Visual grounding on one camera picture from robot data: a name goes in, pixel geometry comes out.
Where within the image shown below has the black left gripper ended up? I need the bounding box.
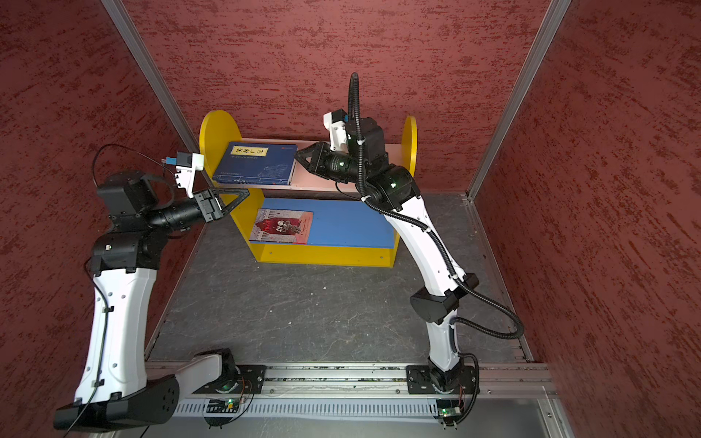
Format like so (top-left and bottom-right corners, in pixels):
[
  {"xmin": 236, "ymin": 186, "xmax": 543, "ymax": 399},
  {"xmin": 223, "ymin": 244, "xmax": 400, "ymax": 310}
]
[{"xmin": 147, "ymin": 186, "xmax": 251, "ymax": 235}]

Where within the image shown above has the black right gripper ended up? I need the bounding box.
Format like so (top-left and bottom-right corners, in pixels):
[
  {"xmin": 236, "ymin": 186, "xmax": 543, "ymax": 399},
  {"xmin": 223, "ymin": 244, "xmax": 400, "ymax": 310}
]
[{"xmin": 298, "ymin": 141, "xmax": 372, "ymax": 184}]

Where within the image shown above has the blue book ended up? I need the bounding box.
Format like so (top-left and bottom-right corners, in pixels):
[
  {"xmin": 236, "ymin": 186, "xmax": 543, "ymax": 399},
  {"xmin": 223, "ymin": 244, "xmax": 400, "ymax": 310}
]
[{"xmin": 213, "ymin": 142, "xmax": 298, "ymax": 185}]

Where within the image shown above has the red Hamlet picture book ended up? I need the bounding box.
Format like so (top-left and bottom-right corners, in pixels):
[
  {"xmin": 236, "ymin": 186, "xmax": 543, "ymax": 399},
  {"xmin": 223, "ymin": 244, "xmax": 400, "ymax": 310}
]
[{"xmin": 249, "ymin": 208, "xmax": 313, "ymax": 245}]

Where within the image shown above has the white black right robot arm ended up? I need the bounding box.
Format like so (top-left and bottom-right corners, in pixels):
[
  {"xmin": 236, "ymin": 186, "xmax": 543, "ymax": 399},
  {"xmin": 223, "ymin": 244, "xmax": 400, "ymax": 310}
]
[{"xmin": 296, "ymin": 109, "xmax": 476, "ymax": 393}]

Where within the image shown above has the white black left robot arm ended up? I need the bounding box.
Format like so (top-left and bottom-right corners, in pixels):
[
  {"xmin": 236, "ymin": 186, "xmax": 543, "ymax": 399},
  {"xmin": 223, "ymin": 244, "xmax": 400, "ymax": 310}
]
[{"xmin": 53, "ymin": 171, "xmax": 248, "ymax": 434}]

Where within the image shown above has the yellow pink blue bookshelf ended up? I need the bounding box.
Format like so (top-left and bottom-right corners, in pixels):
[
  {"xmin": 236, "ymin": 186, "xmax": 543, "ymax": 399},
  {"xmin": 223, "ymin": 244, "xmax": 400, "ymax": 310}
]
[{"xmin": 199, "ymin": 111, "xmax": 418, "ymax": 268}]

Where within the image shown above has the left controller circuit board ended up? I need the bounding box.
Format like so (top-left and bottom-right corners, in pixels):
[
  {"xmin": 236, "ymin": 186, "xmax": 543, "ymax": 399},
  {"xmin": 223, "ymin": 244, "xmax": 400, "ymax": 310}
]
[{"xmin": 204, "ymin": 399, "xmax": 240, "ymax": 416}]

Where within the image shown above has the controller circuit board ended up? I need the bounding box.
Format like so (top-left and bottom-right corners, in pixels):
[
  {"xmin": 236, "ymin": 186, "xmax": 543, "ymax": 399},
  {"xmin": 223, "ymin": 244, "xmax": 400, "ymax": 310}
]
[
  {"xmin": 436, "ymin": 399, "xmax": 463, "ymax": 422},
  {"xmin": 204, "ymin": 399, "xmax": 240, "ymax": 416}
]

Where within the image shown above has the left aluminium corner profile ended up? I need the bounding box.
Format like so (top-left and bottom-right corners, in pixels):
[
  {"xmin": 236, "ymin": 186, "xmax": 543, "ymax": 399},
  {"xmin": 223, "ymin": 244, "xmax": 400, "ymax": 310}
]
[{"xmin": 100, "ymin": 0, "xmax": 199, "ymax": 153}]

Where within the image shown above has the aluminium corner profile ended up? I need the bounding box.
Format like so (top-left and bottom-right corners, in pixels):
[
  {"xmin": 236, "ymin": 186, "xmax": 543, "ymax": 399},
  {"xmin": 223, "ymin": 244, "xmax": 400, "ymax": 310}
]
[
  {"xmin": 467, "ymin": 0, "xmax": 571, "ymax": 204},
  {"xmin": 100, "ymin": 0, "xmax": 199, "ymax": 153}
]

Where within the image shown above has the right controller circuit board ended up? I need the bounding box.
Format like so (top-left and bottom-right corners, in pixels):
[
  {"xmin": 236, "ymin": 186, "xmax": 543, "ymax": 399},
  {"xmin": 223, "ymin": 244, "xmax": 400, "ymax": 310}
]
[{"xmin": 436, "ymin": 399, "xmax": 463, "ymax": 422}]

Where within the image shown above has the right aluminium corner profile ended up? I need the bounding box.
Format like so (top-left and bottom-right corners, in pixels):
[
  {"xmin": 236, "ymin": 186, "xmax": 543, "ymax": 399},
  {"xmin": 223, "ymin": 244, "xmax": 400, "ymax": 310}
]
[{"xmin": 467, "ymin": 0, "xmax": 571, "ymax": 204}]

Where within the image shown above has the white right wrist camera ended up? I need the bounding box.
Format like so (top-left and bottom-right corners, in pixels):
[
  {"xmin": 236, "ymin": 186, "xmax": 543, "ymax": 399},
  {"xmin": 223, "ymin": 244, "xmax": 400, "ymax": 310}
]
[{"xmin": 322, "ymin": 109, "xmax": 349, "ymax": 153}]

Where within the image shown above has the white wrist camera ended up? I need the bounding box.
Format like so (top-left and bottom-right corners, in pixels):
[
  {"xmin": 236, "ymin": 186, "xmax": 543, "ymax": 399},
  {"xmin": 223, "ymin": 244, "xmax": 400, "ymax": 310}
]
[
  {"xmin": 162, "ymin": 151, "xmax": 204, "ymax": 198},
  {"xmin": 322, "ymin": 109, "xmax": 349, "ymax": 153}
]

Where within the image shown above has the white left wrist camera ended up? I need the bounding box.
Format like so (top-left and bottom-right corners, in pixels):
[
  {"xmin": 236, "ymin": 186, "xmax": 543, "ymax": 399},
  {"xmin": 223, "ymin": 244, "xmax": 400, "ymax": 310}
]
[{"xmin": 162, "ymin": 151, "xmax": 204, "ymax": 198}]

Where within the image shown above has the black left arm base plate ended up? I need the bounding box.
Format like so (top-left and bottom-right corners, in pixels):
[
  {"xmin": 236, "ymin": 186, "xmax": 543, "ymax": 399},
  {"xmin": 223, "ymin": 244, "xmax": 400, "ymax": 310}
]
[{"xmin": 195, "ymin": 364, "xmax": 268, "ymax": 396}]

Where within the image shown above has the black corrugated cable conduit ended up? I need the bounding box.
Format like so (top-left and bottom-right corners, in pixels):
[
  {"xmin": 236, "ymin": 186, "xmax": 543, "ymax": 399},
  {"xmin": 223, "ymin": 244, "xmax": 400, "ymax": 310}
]
[{"xmin": 348, "ymin": 72, "xmax": 525, "ymax": 423}]

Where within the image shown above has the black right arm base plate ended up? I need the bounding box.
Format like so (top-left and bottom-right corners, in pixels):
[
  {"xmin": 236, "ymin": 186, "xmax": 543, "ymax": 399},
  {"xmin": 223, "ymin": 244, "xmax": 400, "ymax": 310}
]
[{"xmin": 405, "ymin": 362, "xmax": 478, "ymax": 395}]

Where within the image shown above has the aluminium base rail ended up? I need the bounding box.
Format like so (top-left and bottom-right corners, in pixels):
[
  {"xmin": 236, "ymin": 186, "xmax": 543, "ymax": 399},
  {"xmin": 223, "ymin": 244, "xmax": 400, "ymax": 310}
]
[{"xmin": 144, "ymin": 360, "xmax": 557, "ymax": 398}]

